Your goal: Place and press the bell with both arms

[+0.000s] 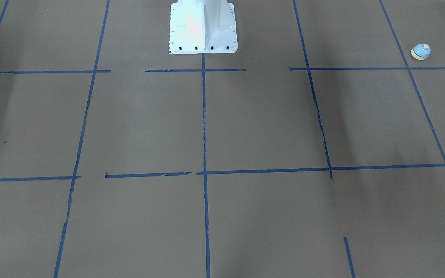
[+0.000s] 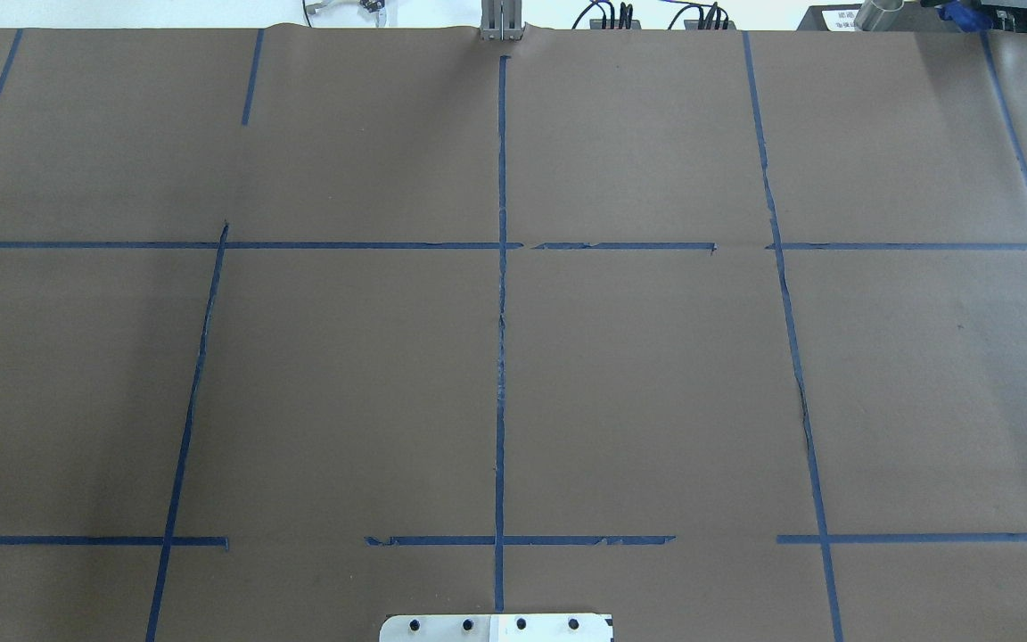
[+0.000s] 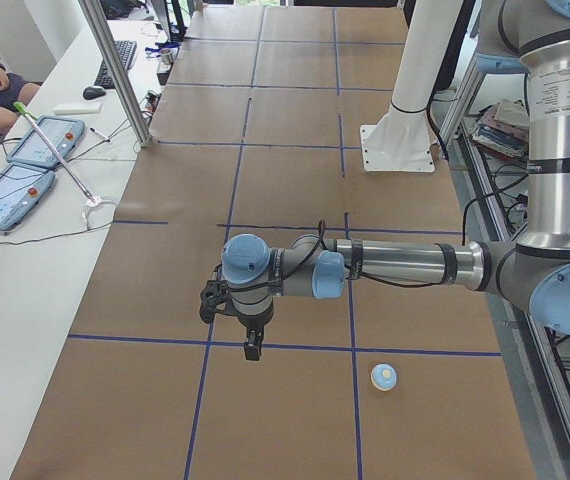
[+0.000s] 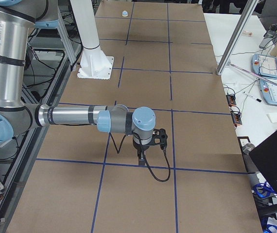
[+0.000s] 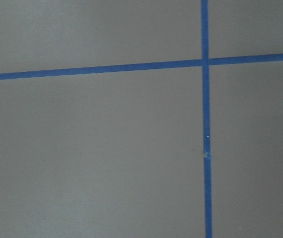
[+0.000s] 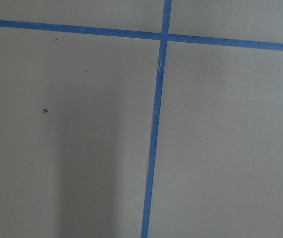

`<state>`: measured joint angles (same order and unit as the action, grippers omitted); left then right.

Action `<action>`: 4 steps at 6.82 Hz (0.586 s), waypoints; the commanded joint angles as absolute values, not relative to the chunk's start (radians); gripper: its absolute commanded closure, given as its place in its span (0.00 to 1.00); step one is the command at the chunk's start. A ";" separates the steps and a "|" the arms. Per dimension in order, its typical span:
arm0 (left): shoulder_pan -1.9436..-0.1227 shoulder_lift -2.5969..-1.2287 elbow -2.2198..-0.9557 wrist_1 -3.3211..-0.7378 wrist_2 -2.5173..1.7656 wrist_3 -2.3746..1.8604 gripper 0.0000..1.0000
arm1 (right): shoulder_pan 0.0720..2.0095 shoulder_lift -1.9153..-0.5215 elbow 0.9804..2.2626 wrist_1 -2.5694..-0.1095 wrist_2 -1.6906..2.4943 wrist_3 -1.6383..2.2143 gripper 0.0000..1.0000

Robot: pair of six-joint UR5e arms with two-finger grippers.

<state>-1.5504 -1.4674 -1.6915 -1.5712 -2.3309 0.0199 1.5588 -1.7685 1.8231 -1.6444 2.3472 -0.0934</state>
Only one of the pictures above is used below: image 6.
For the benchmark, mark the long blue tape strip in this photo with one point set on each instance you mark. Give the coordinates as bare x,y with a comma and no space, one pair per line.
156,118

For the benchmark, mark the crossing blue tape strip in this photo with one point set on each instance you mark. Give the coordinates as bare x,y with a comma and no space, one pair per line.
142,35

